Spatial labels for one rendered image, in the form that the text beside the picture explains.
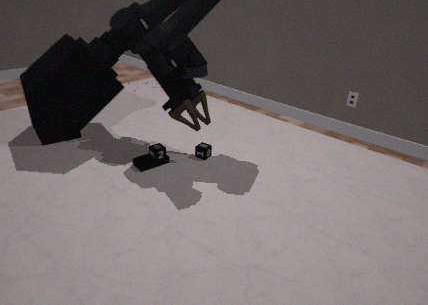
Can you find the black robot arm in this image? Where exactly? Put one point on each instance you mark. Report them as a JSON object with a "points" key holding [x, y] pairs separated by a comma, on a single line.
{"points": [[171, 35]]}

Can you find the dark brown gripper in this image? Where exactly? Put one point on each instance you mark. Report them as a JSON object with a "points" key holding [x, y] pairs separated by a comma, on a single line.
{"points": [[189, 97]]}

